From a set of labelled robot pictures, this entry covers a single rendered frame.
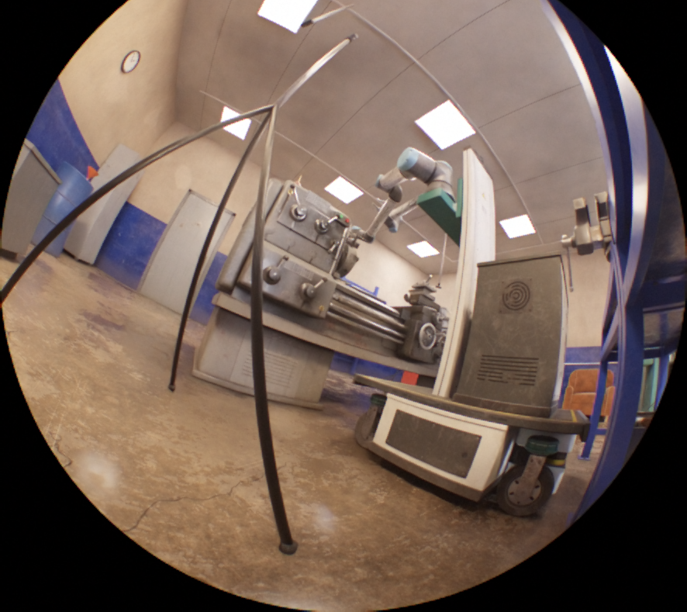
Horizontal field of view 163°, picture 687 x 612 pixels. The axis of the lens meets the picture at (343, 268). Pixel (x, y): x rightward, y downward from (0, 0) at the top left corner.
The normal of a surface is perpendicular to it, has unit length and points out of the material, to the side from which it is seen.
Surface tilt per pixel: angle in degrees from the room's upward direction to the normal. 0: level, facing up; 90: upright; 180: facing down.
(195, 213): 90
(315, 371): 90
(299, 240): 90
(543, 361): 90
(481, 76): 180
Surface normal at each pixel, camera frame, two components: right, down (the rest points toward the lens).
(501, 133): -0.30, 0.89
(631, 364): -0.79, -0.43
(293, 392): 0.55, -0.13
